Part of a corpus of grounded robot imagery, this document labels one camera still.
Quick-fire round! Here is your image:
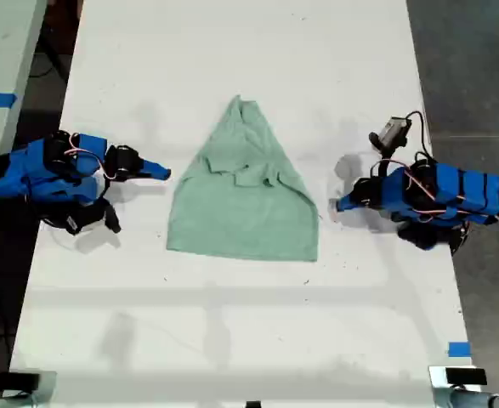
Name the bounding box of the pale green T-shirt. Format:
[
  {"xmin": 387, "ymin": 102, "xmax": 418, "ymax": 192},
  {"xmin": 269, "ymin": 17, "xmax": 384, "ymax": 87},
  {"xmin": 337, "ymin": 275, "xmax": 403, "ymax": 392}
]
[{"xmin": 165, "ymin": 95, "xmax": 320, "ymax": 264}]

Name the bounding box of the short blue tape piece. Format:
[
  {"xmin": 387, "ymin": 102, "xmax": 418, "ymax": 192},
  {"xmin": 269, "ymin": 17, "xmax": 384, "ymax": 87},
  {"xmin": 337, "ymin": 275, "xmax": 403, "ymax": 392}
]
[{"xmin": 447, "ymin": 341, "xmax": 473, "ymax": 359}]

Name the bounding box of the small black box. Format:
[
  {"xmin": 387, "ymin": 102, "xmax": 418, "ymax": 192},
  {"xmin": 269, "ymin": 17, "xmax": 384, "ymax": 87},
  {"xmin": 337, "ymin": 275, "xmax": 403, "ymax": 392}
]
[{"xmin": 445, "ymin": 367, "xmax": 488, "ymax": 388}]

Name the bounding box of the grey metal pipe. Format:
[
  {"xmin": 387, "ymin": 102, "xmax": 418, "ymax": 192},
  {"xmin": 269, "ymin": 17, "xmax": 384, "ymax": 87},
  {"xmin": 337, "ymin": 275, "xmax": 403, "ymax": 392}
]
[{"xmin": 447, "ymin": 389, "xmax": 499, "ymax": 408}]

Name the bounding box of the black camera stalk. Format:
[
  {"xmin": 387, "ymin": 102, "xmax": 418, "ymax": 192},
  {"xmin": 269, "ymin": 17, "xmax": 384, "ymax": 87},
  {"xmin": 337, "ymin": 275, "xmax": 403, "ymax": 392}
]
[
  {"xmin": 102, "ymin": 202, "xmax": 122, "ymax": 234},
  {"xmin": 367, "ymin": 131, "xmax": 393, "ymax": 170}
]

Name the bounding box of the grey gripper camera box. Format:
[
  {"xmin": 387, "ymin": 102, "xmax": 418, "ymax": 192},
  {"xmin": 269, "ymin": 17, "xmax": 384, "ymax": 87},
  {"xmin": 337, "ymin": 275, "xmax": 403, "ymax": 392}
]
[{"xmin": 377, "ymin": 116, "xmax": 412, "ymax": 148}]

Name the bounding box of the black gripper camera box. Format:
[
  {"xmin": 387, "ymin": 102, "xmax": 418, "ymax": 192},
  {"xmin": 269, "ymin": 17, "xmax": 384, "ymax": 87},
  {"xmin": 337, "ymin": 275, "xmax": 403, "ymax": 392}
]
[{"xmin": 63, "ymin": 206, "xmax": 107, "ymax": 236}]

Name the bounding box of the black camera cable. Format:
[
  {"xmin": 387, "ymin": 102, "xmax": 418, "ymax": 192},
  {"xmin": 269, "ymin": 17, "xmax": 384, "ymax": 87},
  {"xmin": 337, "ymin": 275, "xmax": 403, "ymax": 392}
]
[{"xmin": 403, "ymin": 110, "xmax": 436, "ymax": 165}]

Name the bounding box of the black floor cable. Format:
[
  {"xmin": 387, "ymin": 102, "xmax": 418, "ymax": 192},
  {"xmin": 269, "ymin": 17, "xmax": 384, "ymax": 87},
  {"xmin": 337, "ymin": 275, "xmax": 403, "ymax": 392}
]
[{"xmin": 28, "ymin": 25, "xmax": 71, "ymax": 82}]

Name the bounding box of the metal table bracket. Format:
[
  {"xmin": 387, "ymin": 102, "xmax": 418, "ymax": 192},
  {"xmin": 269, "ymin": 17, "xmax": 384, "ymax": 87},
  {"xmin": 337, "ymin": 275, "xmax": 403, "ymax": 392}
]
[
  {"xmin": 428, "ymin": 365, "xmax": 485, "ymax": 408},
  {"xmin": 18, "ymin": 370, "xmax": 59, "ymax": 408}
]

